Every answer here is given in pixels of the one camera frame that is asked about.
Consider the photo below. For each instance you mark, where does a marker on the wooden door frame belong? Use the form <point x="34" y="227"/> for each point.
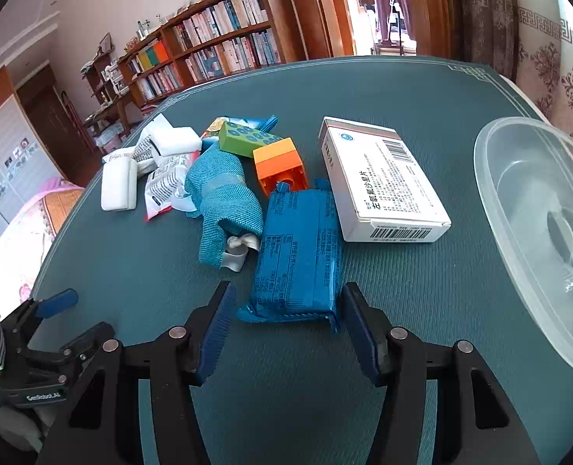
<point x="315" y="5"/>

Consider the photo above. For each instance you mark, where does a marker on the blue snack packet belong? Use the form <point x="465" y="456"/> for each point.
<point x="296" y="261"/>

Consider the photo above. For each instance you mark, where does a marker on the blue cracker packet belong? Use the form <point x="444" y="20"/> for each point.
<point x="257" y="123"/>

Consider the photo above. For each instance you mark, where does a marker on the dark wooden room door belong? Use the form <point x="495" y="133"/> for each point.
<point x="49" y="126"/>

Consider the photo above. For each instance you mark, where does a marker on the small wooden shelf unit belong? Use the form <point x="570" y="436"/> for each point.
<point x="97" y="77"/>

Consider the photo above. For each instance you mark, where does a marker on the patterned curtain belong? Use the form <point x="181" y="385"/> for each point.
<point x="533" y="34"/>

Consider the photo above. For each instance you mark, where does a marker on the teal woven cloth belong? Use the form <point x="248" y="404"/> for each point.
<point x="223" y="198"/>

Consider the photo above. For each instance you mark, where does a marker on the wooden door with knob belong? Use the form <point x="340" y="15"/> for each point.
<point x="432" y="5"/>

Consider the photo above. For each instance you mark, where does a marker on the wooden desk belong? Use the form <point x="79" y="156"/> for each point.
<point x="107" y="121"/>

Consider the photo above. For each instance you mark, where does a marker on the clear plastic container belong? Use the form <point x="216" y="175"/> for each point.
<point x="524" y="203"/>

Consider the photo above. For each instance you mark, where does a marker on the wooden bookshelf with books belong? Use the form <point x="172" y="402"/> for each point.
<point x="218" y="34"/>

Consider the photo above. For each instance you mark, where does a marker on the white sliding wardrobe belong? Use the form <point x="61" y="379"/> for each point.
<point x="5" y="164"/>

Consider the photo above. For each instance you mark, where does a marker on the white medicine box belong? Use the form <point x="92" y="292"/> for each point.
<point x="388" y="189"/>

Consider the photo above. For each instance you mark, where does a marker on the bed with pink bedding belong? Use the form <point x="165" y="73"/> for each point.
<point x="29" y="223"/>

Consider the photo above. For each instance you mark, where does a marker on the white and blue printed packet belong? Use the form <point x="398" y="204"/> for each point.
<point x="143" y="150"/>

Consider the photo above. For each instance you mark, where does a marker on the white sponge block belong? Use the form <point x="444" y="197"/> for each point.
<point x="175" y="139"/>
<point x="119" y="186"/>

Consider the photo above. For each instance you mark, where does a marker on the green toy block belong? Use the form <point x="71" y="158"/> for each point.
<point x="240" y="138"/>

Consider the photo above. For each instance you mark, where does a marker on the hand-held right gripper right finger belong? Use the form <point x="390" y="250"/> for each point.
<point x="364" y="336"/>

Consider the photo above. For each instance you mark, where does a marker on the orange toy block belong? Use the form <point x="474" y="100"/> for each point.
<point x="279" y="160"/>

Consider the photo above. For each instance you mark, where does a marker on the red and white wipe packet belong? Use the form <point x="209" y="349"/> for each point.
<point x="165" y="189"/>

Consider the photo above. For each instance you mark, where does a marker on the person's left hand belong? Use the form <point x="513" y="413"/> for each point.
<point x="15" y="428"/>

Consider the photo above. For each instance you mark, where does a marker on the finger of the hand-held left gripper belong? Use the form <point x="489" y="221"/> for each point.
<point x="56" y="300"/>
<point x="80" y="344"/>

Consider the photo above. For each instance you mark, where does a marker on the small wooden picture frame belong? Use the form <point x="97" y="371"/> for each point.
<point x="105" y="42"/>

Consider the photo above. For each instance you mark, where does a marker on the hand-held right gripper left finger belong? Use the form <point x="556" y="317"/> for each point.
<point x="214" y="334"/>

